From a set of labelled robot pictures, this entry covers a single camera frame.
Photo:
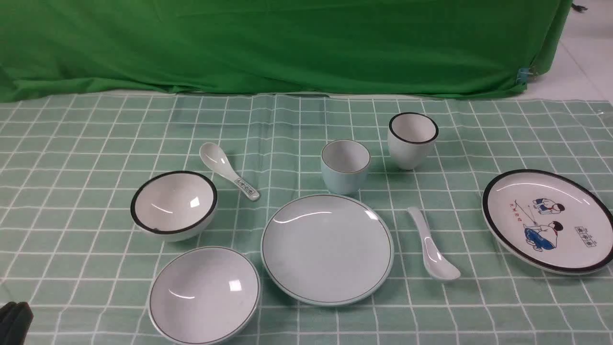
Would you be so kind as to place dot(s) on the blue clip on backdrop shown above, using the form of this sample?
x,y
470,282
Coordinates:
x,y
523,76

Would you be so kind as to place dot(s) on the white patterned-handle spoon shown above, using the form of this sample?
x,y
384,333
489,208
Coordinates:
x,y
216,160

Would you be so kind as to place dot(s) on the pale blue cup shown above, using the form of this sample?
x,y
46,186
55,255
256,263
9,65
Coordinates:
x,y
344,166

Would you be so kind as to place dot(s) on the green backdrop cloth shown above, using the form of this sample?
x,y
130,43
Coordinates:
x,y
434,48

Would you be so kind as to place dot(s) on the pale blue flat plate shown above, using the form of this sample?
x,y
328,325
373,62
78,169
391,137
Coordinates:
x,y
327,250

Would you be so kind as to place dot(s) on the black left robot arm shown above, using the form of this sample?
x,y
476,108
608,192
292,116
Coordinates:
x,y
15,320

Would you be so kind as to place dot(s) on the white cup black rim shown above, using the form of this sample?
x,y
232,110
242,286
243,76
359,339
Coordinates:
x,y
410,138

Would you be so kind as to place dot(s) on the cartoon plate black rim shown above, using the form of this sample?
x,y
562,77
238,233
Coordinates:
x,y
549,221

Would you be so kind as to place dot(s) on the white bowl black rim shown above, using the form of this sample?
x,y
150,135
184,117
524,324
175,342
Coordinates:
x,y
175,206

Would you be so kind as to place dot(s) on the plain white spoon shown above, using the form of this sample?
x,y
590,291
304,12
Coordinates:
x,y
438,267

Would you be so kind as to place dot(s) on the green checkered tablecloth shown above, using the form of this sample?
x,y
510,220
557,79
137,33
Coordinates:
x,y
70,165

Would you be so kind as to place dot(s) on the pale blue shallow bowl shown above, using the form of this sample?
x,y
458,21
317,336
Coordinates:
x,y
204,296

